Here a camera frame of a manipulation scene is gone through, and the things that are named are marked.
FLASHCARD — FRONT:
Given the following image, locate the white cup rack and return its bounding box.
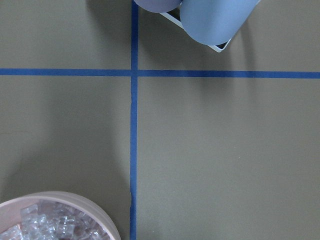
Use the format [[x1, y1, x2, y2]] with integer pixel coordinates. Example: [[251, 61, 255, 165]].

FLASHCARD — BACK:
[[160, 6, 232, 53]]

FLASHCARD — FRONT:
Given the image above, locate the blue-grey cup on rack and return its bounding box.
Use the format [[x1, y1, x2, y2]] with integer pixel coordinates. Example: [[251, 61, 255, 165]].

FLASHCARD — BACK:
[[180, 0, 258, 46]]

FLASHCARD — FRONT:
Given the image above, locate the pink bowl with ice cubes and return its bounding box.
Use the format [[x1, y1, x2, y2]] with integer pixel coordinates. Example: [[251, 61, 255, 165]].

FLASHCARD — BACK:
[[0, 191, 121, 240]]

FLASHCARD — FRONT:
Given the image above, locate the purple cup on rack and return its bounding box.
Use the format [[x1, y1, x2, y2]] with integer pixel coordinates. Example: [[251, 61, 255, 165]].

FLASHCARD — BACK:
[[134, 0, 182, 13]]

